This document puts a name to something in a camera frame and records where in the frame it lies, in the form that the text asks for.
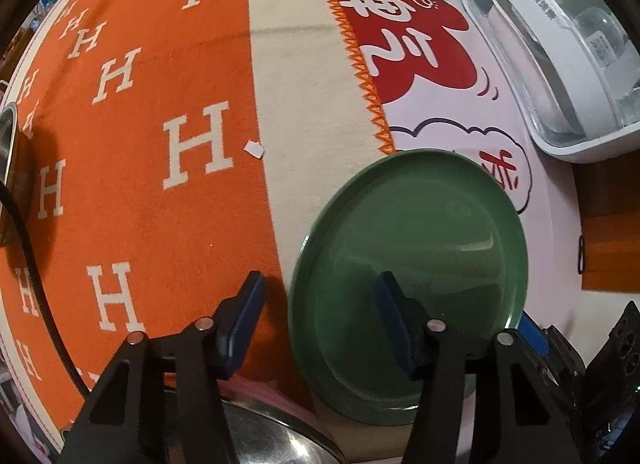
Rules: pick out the white paper scrap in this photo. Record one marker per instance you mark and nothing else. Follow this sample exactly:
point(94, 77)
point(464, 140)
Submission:
point(254, 148)

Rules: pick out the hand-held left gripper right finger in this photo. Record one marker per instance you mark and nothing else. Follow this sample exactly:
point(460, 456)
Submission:
point(392, 319)

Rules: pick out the orange wooden sliding door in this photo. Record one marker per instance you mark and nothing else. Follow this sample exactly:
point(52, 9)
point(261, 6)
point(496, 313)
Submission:
point(610, 244)

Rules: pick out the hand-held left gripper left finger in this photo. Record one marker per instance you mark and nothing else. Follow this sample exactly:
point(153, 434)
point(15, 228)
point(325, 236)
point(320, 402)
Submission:
point(245, 324)

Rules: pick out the small steel bowl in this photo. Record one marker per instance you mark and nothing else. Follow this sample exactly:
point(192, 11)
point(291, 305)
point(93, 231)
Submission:
point(12, 168)

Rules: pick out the white bottle sterilizer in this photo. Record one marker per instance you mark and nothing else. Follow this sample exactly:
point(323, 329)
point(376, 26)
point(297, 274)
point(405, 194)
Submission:
point(565, 108)

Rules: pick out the large pink-sided steel bowl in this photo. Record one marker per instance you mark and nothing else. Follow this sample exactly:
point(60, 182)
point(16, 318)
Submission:
point(270, 436)

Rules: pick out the orange lettered blanket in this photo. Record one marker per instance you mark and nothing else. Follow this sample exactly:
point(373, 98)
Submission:
point(150, 194)

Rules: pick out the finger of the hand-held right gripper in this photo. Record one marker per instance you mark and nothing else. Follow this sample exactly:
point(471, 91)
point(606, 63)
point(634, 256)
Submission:
point(532, 336)

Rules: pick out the green plate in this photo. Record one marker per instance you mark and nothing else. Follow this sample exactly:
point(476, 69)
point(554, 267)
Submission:
point(425, 244)

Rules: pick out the pink printed tablecloth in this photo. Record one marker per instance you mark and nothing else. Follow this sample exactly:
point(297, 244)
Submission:
point(550, 204)

